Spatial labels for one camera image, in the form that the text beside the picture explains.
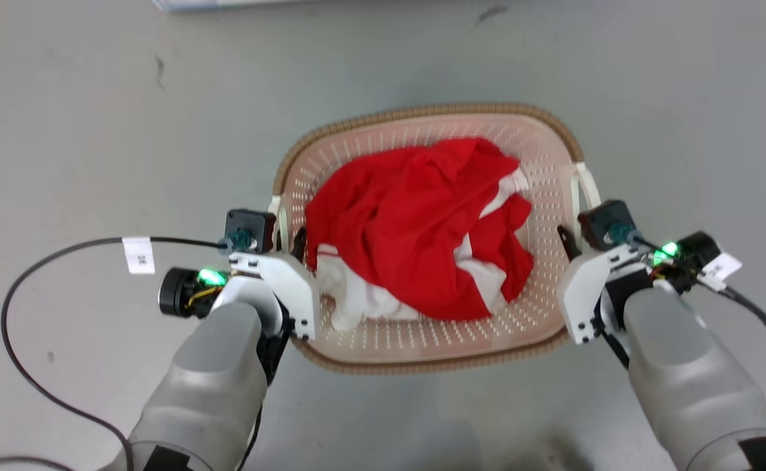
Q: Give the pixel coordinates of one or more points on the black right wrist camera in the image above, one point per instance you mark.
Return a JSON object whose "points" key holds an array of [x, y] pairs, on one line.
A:
{"points": [[608, 219]]}

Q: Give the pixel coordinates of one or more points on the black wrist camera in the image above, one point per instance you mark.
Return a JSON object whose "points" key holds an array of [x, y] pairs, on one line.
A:
{"points": [[250, 227], [608, 219]]}

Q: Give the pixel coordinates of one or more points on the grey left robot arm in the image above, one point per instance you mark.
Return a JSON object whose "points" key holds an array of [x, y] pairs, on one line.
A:
{"points": [[206, 386]]}

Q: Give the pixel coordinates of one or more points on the pink plastic laundry basket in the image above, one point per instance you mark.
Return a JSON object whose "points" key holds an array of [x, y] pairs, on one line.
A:
{"points": [[422, 340]]}

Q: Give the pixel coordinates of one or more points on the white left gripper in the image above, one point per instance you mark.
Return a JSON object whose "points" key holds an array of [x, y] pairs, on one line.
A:
{"points": [[291, 281]]}

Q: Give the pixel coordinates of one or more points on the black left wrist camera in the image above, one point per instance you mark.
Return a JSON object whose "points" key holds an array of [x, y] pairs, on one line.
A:
{"points": [[250, 227]]}

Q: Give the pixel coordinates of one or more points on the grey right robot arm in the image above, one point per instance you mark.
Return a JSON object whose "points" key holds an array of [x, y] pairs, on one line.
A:
{"points": [[690, 379]]}

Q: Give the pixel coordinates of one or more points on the red and white garment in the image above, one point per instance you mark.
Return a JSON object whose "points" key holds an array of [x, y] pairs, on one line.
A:
{"points": [[409, 222]]}

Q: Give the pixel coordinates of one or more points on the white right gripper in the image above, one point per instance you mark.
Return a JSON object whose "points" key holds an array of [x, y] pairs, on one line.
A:
{"points": [[582, 294]]}

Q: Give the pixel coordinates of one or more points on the white flat board edge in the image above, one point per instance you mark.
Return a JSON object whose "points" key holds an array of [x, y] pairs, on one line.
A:
{"points": [[212, 4]]}

